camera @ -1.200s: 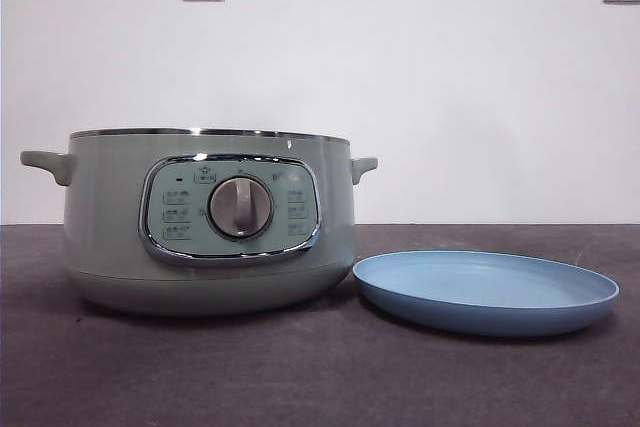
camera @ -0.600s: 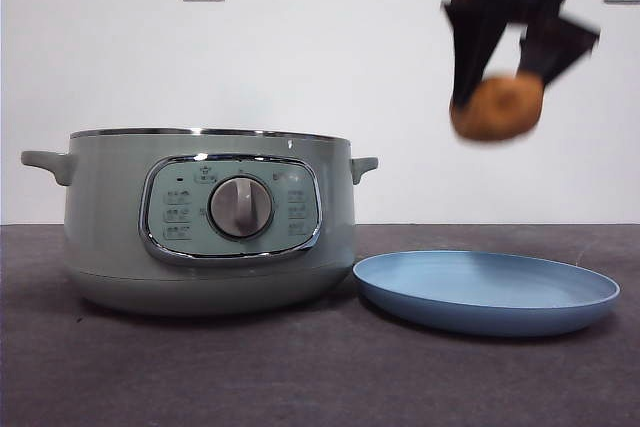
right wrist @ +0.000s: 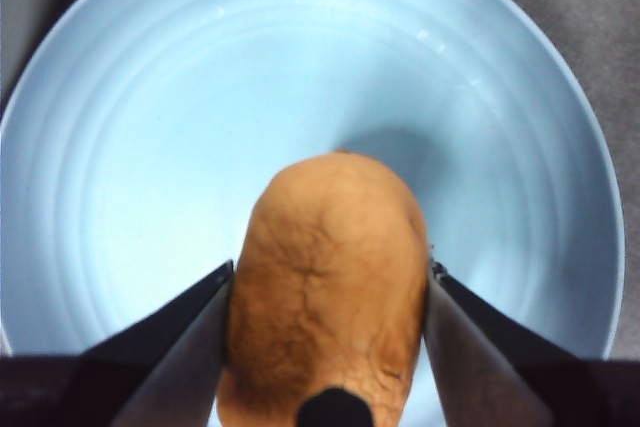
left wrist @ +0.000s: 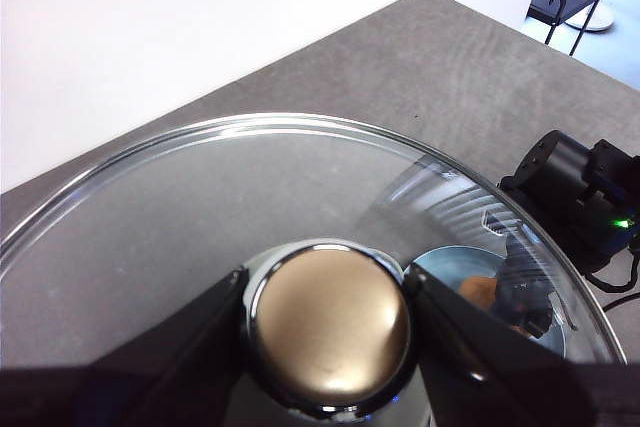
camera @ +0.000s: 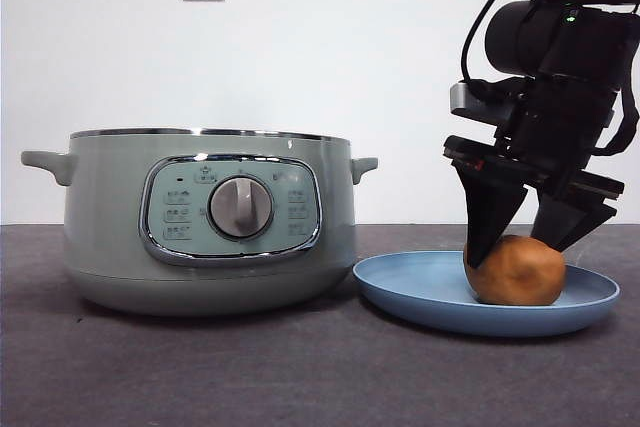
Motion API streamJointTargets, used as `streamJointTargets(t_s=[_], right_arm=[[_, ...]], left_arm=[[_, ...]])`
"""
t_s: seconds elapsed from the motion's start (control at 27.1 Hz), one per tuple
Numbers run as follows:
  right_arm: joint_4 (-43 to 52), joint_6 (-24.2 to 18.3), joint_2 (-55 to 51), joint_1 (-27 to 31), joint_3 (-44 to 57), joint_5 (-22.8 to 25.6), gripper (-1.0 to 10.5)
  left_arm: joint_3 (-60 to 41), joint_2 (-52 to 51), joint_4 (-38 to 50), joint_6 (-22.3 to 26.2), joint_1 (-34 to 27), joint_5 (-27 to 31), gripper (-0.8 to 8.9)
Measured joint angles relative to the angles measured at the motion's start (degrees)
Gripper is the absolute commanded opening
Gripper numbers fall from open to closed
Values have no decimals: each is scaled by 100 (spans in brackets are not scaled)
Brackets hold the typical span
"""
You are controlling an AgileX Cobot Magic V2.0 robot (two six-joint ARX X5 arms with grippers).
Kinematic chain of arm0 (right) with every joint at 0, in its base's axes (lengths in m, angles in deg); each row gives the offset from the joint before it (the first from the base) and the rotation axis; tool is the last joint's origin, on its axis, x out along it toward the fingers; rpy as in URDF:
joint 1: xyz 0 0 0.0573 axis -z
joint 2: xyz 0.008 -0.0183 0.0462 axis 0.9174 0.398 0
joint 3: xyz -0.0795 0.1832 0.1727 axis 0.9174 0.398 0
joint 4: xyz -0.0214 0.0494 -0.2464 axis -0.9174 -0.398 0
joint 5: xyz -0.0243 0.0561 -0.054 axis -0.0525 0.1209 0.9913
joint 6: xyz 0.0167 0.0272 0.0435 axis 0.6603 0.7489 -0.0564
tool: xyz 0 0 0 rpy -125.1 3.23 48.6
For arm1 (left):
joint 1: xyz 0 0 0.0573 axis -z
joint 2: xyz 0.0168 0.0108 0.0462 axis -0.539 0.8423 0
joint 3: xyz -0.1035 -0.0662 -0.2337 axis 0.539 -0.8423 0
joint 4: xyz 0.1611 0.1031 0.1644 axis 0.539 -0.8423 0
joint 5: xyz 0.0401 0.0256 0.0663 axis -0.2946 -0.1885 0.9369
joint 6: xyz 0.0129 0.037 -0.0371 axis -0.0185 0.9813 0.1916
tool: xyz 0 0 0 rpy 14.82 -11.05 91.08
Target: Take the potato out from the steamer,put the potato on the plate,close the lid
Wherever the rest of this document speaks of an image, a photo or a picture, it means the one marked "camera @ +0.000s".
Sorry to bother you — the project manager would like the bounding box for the brown potato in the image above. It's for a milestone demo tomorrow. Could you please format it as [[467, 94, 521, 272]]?
[[463, 234, 568, 306]]

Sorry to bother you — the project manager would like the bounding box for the blue round plate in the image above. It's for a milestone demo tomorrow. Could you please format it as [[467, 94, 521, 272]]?
[[352, 249, 621, 338]]

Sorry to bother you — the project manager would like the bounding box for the pale green electric steamer pot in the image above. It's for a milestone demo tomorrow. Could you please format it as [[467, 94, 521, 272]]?
[[20, 127, 380, 318]]

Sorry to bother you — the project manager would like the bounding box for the black looped gripper cable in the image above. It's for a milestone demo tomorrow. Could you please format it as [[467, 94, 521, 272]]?
[[589, 86, 640, 157]]

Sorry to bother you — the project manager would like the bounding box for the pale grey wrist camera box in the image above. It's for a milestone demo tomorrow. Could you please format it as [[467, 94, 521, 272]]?
[[448, 80, 526, 124]]

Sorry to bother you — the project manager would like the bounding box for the black camera cable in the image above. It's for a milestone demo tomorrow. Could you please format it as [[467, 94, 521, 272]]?
[[459, 0, 539, 98]]

